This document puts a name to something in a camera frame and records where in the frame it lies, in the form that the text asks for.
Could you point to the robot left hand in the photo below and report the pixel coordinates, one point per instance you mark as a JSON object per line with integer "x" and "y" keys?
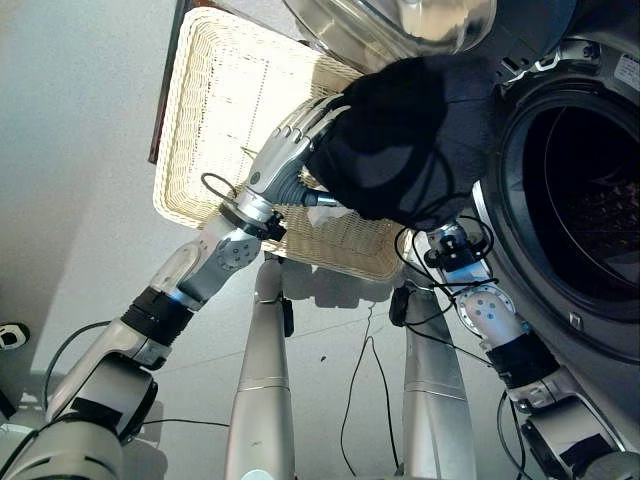
{"x": 280, "y": 155}

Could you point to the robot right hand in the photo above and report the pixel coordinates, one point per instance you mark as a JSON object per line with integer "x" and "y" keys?
{"x": 451, "y": 231}

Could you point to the black garment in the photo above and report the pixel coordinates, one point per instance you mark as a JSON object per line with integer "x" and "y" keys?
{"x": 400, "y": 145}

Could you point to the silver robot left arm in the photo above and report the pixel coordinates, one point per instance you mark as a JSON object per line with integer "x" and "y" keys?
{"x": 100, "y": 380}

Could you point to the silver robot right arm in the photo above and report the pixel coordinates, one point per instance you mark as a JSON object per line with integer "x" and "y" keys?
{"x": 505, "y": 320}

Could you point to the silver front-load washing machine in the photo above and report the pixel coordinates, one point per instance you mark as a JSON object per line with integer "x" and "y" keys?
{"x": 575, "y": 200}

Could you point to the chrome glass washing machine door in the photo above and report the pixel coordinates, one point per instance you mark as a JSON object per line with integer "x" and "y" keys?
{"x": 400, "y": 25}

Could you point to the white machine label sticker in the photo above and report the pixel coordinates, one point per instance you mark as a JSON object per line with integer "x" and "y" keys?
{"x": 629, "y": 66}

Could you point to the cream wicker laundry basket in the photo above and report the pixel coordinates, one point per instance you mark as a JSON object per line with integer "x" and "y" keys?
{"x": 225, "y": 100}

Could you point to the silver robot right leg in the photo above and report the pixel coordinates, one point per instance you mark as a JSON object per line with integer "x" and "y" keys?
{"x": 435, "y": 380}

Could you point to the silver robot leg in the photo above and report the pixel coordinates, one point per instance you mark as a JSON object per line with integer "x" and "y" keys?
{"x": 435, "y": 380}
{"x": 262, "y": 380}

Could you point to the silver robot left leg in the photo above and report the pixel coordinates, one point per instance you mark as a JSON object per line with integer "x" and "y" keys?
{"x": 262, "y": 380}

